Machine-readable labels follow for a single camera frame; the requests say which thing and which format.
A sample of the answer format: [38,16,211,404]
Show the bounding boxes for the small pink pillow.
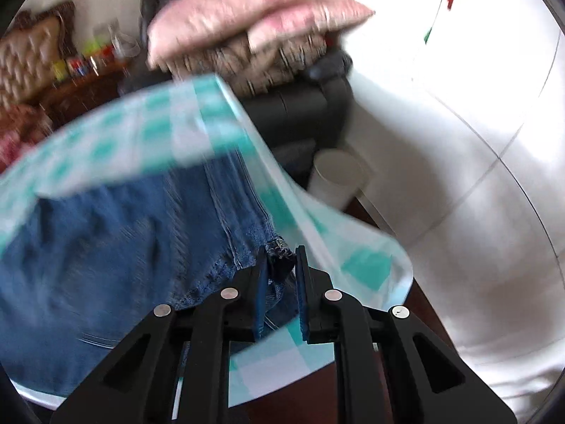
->
[247,2,377,50]

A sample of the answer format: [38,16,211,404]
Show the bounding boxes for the green checked tablecloth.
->
[0,74,414,411]

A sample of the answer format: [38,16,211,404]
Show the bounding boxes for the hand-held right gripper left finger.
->
[50,246,270,424]

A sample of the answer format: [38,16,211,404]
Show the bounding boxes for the red floral quilt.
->
[0,104,50,174]

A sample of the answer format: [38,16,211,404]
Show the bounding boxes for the large pink pillow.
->
[145,0,358,69]

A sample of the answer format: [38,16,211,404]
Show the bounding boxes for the blue denim pants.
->
[0,148,305,398]

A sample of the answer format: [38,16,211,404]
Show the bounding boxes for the dark wooden nightstand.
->
[40,63,133,130]

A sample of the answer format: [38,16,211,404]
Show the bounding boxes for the pink pillows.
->
[165,31,341,96]

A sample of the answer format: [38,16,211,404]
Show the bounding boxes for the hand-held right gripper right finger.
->
[295,245,516,424]

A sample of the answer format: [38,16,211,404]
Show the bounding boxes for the tufted leather headboard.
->
[0,2,77,107]

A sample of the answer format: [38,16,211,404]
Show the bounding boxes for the black leather armchair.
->
[140,0,355,186]

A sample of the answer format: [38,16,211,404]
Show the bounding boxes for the white waste bin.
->
[311,149,365,211]

